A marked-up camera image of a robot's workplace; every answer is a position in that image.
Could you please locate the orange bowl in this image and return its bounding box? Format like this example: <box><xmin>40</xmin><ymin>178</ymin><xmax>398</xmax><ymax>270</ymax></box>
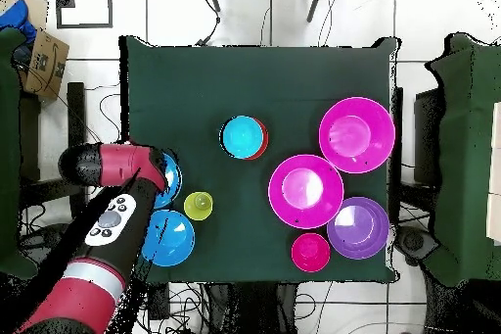
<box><xmin>246</xmin><ymin>118</ymin><xmax>270</xmax><ymax>162</ymax></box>

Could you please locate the stack of small blue bowls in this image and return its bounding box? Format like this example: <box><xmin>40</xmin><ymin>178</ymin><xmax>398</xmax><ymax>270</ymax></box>
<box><xmin>220</xmin><ymin>115</ymin><xmax>266</xmax><ymax>160</ymax></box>

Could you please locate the large blue bowl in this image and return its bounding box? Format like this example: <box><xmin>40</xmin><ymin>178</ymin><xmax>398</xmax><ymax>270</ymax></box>
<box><xmin>154</xmin><ymin>151</ymin><xmax>184</xmax><ymax>210</ymax></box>
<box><xmin>141</xmin><ymin>209</ymin><xmax>196</xmax><ymax>267</ymax></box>

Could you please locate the large pink bowl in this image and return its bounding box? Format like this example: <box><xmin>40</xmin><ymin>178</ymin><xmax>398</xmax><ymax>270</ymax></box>
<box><xmin>267</xmin><ymin>154</ymin><xmax>345</xmax><ymax>230</ymax></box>
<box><xmin>318</xmin><ymin>96</ymin><xmax>396</xmax><ymax>175</ymax></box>

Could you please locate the yellow cup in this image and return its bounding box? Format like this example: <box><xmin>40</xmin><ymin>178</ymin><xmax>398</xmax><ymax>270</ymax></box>
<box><xmin>183</xmin><ymin>191</ymin><xmax>214</xmax><ymax>221</ymax></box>

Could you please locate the dark green table cloth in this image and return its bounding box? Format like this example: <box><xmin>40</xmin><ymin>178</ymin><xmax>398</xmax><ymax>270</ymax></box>
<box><xmin>118</xmin><ymin>34</ymin><xmax>402</xmax><ymax>284</ymax></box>

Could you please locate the small crimson bowl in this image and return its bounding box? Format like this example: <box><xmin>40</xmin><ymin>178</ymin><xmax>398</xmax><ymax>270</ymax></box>
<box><xmin>290</xmin><ymin>232</ymin><xmax>332</xmax><ymax>273</ymax></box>

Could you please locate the purple bowl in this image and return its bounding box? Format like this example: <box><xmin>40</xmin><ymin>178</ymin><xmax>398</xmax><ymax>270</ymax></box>
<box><xmin>326</xmin><ymin>196</ymin><xmax>391</xmax><ymax>261</ymax></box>

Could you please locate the black box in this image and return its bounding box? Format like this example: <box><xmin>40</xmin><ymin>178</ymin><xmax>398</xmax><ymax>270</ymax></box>
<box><xmin>146</xmin><ymin>282</ymin><xmax>171</xmax><ymax>321</ymax></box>

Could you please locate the green covered side table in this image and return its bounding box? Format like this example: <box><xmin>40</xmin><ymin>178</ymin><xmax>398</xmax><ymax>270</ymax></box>
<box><xmin>0</xmin><ymin>26</ymin><xmax>40</xmax><ymax>280</ymax></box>
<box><xmin>424</xmin><ymin>32</ymin><xmax>501</xmax><ymax>287</ymax></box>

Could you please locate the printed cardboard box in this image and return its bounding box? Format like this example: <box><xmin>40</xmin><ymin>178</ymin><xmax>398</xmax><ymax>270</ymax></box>
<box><xmin>22</xmin><ymin>29</ymin><xmax>70</xmax><ymax>101</ymax></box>

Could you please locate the plain cardboard box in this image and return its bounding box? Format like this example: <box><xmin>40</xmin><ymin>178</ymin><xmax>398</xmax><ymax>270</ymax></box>
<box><xmin>0</xmin><ymin>0</ymin><xmax>50</xmax><ymax>31</ymax></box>

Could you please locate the blue cloth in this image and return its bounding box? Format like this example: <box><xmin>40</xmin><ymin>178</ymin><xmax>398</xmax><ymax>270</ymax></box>
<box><xmin>0</xmin><ymin>0</ymin><xmax>38</xmax><ymax>45</ymax></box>

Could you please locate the black cable with plug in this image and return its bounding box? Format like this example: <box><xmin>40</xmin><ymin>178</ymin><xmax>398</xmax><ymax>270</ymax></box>
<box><xmin>195</xmin><ymin>0</ymin><xmax>222</xmax><ymax>47</ymax></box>

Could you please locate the tangle of floor cables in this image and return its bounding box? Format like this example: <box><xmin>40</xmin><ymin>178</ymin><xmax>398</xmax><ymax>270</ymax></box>
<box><xmin>17</xmin><ymin>82</ymin><xmax>205</xmax><ymax>334</ymax></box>

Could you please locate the black bench frame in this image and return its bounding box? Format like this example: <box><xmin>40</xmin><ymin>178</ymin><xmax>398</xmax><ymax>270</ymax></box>
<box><xmin>390</xmin><ymin>86</ymin><xmax>445</xmax><ymax>225</ymax></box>
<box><xmin>19</xmin><ymin>81</ymin><xmax>89</xmax><ymax>221</ymax></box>

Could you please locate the black pedestal foot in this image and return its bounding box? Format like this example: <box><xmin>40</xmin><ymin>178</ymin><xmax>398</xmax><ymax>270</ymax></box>
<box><xmin>394</xmin><ymin>225</ymin><xmax>439</xmax><ymax>264</ymax></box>
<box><xmin>21</xmin><ymin>222</ymin><xmax>73</xmax><ymax>259</ymax></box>

